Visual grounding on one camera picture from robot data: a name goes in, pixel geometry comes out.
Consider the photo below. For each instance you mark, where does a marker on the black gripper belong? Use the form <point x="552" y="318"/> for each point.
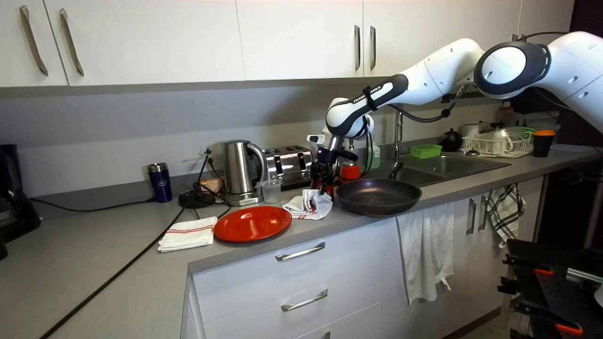
<point x="328" y="162"/>

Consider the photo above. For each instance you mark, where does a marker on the white towel with red stripe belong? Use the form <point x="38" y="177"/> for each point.
<point x="187" y="234"/>
<point x="307" y="207"/>

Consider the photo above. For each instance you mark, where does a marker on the black frying pan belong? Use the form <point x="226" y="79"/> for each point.
<point x="377" y="198"/>

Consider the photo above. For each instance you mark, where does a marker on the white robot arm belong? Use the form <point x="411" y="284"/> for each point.
<point x="439" y="68"/>

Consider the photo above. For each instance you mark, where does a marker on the plain white terry towel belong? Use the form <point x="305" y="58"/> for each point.
<point x="426" y="250"/>

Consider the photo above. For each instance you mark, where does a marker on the red cup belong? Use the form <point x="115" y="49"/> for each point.
<point x="351" y="173"/>

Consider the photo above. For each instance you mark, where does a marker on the clear plastic cup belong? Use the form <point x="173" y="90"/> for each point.
<point x="273" y="188"/>

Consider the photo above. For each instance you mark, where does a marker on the green soap bottle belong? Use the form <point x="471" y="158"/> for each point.
<point x="373" y="156"/>

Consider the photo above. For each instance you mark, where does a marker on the steel faucet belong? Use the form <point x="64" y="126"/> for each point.
<point x="398" y="143"/>

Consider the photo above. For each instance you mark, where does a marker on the red plate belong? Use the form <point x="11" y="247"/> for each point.
<point x="253" y="224"/>

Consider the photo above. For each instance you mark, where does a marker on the steel electric kettle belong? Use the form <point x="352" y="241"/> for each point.
<point x="241" y="166"/>

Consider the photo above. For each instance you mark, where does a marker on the white base cabinet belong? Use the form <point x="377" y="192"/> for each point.
<point x="351" y="275"/>

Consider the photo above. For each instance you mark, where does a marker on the green sponge container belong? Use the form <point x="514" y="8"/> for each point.
<point x="426" y="151"/>

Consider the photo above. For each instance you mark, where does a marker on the small black tripod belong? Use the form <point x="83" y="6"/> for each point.
<point x="207" y="166"/>

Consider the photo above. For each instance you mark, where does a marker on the black round base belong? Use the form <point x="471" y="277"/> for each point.
<point x="196" y="198"/>

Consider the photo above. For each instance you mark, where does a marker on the black teapot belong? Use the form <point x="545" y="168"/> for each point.
<point x="450" y="139"/>

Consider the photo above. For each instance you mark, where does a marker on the steel sink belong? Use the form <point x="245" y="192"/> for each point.
<point x="458" y="166"/>

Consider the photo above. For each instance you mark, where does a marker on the blue tumbler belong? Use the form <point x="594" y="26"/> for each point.
<point x="160" y="181"/>

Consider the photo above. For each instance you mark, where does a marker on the white dish rack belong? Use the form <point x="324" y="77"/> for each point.
<point x="496" y="143"/>

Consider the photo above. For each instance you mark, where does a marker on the black cup orange lid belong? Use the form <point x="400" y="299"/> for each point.
<point x="543" y="143"/>

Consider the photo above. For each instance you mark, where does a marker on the black robot stand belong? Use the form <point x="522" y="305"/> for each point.
<point x="558" y="283"/>

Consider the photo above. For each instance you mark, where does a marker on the black coffee machine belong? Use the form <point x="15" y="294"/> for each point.
<point x="15" y="200"/>

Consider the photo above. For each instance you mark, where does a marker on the white wall cabinet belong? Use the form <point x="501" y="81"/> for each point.
<point x="156" y="38"/>

